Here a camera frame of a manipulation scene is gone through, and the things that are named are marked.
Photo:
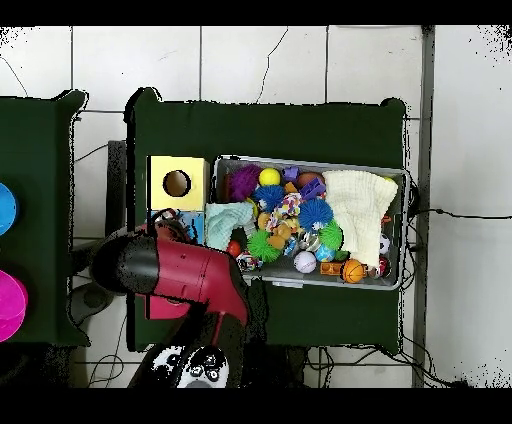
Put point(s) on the purple spiky ball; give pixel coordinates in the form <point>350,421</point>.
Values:
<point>244,182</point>

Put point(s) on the wooden box with three holes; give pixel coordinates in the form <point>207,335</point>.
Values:
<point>192,192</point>

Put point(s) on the dark green table cloth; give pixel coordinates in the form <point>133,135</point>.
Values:
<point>36,180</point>
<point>260,128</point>

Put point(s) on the yellow smooth ball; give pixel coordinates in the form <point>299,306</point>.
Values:
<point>270,176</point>

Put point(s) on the green rubber koosh ball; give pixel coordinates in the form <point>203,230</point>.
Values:
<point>262,244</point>
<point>331,235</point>

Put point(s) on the orange toy basketball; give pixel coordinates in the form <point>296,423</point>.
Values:
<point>353,271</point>

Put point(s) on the clear mesh bin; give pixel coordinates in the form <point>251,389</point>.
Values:
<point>394,276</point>

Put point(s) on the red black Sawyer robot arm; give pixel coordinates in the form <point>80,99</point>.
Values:
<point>192,276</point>

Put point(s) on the cream waffle cloth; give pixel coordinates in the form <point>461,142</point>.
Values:
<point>360,208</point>

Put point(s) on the mint green waffle cloth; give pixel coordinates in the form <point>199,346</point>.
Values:
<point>224,222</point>

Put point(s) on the white toy baseball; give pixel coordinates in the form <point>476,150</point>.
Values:
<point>305,262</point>

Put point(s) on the blue round disc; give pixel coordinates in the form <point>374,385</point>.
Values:
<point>6,208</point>

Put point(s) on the blue rubber koosh ball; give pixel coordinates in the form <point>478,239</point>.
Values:
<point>316,212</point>
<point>268,196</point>

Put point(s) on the magenta round disc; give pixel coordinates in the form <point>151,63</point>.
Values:
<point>10,306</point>

